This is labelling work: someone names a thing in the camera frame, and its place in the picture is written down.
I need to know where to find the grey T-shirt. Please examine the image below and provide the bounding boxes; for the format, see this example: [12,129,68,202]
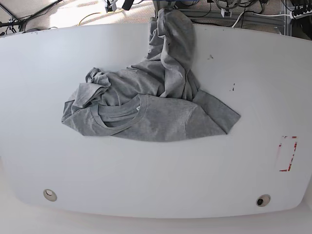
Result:
[61,8,240,142]

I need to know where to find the left table grommet hole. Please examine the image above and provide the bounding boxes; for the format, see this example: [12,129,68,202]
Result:
[43,189,57,202]

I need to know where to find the table grommet hole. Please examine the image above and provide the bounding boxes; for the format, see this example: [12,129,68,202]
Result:
[43,189,57,202]
[256,195,271,207]

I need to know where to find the red tape rectangle marker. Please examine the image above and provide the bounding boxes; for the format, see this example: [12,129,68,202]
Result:
[275,136,298,172]

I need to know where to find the right table grommet hole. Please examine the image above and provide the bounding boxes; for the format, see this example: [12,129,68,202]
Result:
[256,195,271,207]

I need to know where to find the white power strip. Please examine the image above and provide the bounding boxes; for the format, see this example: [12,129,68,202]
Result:
[290,5,312,20]

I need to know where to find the black tripod legs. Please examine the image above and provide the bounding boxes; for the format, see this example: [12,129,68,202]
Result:
[0,0,62,37]

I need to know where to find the aluminium frame stand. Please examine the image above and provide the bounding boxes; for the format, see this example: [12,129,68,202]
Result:
[152,0,178,17]

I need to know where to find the white floor cable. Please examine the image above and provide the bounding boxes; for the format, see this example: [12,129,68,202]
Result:
[231,11,292,28]

